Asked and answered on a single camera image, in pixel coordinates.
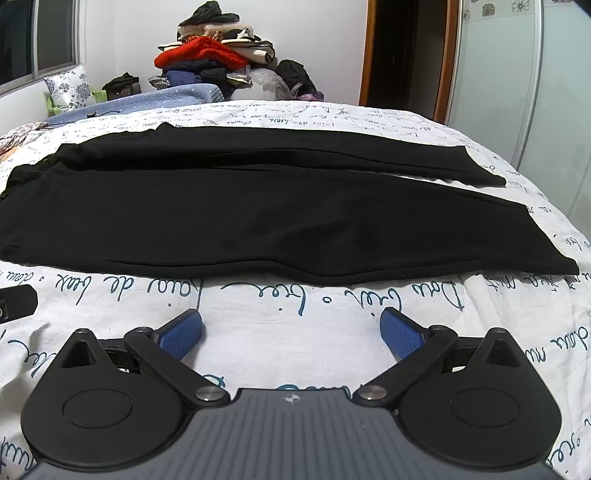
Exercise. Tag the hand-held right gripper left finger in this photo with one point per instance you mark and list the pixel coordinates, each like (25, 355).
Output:
(182, 334)

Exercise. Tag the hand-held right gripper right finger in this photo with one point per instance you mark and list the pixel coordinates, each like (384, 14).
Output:
(401, 333)

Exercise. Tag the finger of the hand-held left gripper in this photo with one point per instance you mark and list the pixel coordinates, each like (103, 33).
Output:
(21, 301)

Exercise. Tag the black pants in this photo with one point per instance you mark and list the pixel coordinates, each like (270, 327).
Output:
(231, 217)

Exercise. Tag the bed with script-print white sheet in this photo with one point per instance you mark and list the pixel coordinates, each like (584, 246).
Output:
(300, 302)

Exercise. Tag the colourful patterned blanket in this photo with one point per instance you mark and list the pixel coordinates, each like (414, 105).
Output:
(18, 138)

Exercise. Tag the floral white pillow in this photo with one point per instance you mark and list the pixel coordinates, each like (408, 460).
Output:
(69, 87)

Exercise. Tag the green plastic crate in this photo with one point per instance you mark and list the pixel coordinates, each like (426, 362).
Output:
(98, 94)

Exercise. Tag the light blue quilted blanket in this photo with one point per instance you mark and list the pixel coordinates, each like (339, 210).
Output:
(152, 99)

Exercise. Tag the black bag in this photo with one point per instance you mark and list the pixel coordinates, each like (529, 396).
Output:
(121, 85)

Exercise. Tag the clear plastic bag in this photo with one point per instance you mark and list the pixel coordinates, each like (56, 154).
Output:
(261, 85)

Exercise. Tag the white wardrobe door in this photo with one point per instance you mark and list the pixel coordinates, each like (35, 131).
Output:
(521, 92)

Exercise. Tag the pile of folded clothes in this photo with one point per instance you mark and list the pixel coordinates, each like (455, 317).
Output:
(217, 55)

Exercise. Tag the red knit garment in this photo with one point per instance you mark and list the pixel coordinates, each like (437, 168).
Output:
(203, 53)

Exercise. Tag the window with metal frame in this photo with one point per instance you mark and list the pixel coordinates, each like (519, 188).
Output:
(32, 37)

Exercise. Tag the wooden door frame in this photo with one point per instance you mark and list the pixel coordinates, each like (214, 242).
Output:
(369, 50)

